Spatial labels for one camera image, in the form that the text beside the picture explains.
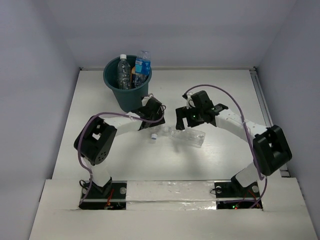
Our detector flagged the clear bottle blue-white cap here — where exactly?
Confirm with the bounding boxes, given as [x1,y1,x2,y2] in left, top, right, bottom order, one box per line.
[149,125,165,144]

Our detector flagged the orange juice bottle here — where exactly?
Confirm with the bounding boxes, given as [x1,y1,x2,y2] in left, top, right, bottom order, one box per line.
[130,66,136,89]

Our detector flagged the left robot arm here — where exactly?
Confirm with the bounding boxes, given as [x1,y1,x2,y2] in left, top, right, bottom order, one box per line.
[73,94,165,198]

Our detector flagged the clear crumpled bottle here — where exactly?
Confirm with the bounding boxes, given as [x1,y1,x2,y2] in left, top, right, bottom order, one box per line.
[163,126,206,148]

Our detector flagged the blue label crumpled bottle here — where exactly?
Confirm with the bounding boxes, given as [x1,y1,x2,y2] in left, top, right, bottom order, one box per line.
[134,50,151,88]

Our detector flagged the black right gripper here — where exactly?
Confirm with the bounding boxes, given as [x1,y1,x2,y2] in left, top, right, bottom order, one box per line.
[175,104,205,130]

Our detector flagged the dark teal ribbed bin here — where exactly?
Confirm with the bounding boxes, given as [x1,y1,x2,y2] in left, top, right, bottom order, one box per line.
[102,56,153,113]

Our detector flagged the large clear ribbed bottle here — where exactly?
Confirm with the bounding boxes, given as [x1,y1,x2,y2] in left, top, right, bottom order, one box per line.
[117,54,131,90]

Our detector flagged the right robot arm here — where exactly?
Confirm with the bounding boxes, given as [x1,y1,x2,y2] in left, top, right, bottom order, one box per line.
[175,90,292,196]

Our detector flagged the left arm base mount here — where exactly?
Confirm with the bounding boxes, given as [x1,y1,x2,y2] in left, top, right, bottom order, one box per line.
[78,178,127,210]

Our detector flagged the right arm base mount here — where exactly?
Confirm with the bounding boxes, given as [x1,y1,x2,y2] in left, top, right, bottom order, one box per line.
[210,177,263,210]

